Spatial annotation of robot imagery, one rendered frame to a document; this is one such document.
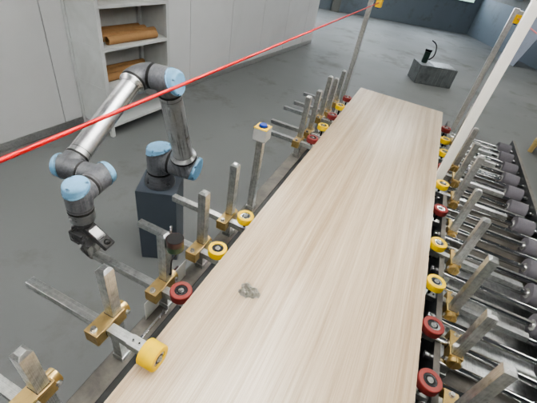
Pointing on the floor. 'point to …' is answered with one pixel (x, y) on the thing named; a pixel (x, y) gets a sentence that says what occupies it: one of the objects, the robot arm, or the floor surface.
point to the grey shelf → (88, 71)
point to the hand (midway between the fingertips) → (95, 257)
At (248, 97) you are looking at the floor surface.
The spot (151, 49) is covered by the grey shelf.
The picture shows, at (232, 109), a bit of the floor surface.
